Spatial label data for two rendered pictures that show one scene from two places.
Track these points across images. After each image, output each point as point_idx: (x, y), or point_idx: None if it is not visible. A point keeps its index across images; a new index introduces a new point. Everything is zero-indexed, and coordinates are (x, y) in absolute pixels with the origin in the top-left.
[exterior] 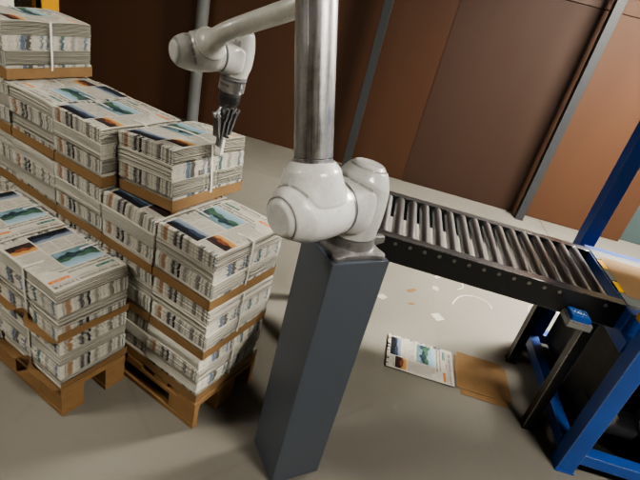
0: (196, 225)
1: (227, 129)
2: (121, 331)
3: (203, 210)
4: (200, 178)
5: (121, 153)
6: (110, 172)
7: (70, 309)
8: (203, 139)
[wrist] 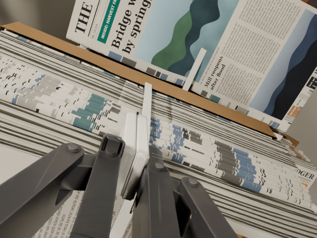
0: (263, 59)
1: (116, 189)
2: None
3: (175, 76)
4: (194, 124)
5: None
6: None
7: (290, 148)
8: (125, 229)
